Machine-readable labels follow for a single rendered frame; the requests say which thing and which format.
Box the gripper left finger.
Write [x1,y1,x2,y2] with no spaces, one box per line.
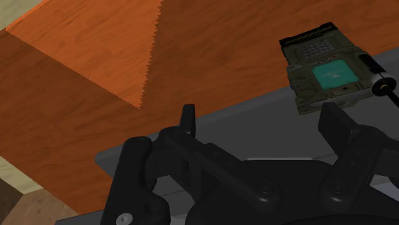
[99,104,282,225]

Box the orange wooden cabinet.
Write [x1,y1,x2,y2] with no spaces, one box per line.
[0,0,399,216]

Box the green handheld radio teal screen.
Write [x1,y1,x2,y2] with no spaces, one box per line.
[279,20,399,116]

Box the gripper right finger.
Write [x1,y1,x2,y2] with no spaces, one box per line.
[318,102,399,213]

